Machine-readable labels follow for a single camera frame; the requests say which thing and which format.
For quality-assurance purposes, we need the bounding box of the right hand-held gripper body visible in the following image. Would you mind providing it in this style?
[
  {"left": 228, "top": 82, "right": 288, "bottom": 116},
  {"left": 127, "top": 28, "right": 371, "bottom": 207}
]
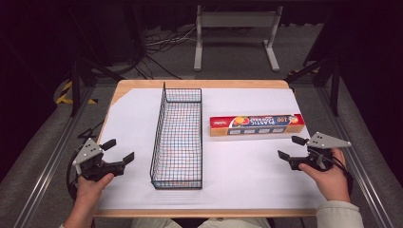
[{"left": 288, "top": 131, "right": 352, "bottom": 173}]

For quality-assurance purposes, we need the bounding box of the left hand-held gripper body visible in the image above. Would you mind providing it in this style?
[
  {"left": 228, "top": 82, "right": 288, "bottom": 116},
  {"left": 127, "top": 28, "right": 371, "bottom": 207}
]
[{"left": 71, "top": 138, "right": 126, "bottom": 182}]

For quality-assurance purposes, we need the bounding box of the red plastic wrap box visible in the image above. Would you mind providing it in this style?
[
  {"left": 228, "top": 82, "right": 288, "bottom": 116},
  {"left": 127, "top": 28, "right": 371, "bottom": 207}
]
[{"left": 209, "top": 113, "right": 306, "bottom": 138}]

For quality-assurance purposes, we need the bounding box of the black wire basket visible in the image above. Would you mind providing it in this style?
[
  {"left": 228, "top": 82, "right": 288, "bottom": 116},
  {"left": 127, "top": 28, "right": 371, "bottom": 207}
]
[{"left": 149, "top": 82, "right": 203, "bottom": 191}]

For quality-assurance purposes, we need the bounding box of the person's left hand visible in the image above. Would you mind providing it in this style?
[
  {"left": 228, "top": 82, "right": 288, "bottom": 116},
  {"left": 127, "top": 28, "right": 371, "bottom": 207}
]
[{"left": 75, "top": 172, "right": 115, "bottom": 204}]

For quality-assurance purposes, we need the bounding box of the person's right hand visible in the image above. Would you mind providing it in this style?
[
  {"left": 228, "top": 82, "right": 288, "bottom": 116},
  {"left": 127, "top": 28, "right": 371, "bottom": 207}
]
[{"left": 298, "top": 147, "right": 352, "bottom": 203}]

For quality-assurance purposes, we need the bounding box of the white paper sheet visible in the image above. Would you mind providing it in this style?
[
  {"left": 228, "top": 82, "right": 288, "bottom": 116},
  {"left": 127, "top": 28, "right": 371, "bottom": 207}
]
[{"left": 96, "top": 87, "right": 327, "bottom": 211}]

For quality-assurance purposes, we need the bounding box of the black metal stand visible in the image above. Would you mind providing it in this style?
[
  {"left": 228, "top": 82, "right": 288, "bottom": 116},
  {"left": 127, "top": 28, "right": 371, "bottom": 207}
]
[
  {"left": 69, "top": 56, "right": 125, "bottom": 118},
  {"left": 284, "top": 55, "right": 342, "bottom": 118}
]

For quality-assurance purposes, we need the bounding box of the yellow black hazard tape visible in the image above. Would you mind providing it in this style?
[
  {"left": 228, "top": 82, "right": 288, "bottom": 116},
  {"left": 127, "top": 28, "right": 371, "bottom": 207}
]
[{"left": 55, "top": 80, "right": 98, "bottom": 105}]

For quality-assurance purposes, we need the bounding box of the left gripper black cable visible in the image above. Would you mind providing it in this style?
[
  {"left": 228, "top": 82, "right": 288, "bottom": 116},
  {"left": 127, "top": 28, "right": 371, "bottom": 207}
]
[{"left": 66, "top": 150, "right": 80, "bottom": 201}]

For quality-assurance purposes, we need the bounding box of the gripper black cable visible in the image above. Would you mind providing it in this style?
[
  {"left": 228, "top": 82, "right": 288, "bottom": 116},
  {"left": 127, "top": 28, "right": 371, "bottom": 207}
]
[
  {"left": 329, "top": 154, "right": 355, "bottom": 196},
  {"left": 66, "top": 150, "right": 80, "bottom": 201}
]

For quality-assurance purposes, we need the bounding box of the aluminium rail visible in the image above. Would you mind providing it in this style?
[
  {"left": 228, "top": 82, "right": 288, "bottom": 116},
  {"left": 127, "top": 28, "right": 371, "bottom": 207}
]
[
  {"left": 12, "top": 86, "right": 96, "bottom": 228},
  {"left": 317, "top": 86, "right": 395, "bottom": 228}
]

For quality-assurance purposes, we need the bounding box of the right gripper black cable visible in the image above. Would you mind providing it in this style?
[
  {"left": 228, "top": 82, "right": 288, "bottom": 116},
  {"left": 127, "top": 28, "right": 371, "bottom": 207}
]
[{"left": 329, "top": 154, "right": 355, "bottom": 196}]

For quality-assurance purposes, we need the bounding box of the bundle of floor cables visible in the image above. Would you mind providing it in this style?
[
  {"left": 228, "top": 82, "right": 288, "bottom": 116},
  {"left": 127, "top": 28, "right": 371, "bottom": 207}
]
[{"left": 132, "top": 26, "right": 199, "bottom": 80}]

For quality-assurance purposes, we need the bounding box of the grey metal stand frame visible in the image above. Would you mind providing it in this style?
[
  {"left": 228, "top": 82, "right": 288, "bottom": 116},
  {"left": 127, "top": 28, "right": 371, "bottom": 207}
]
[{"left": 193, "top": 4, "right": 284, "bottom": 72}]

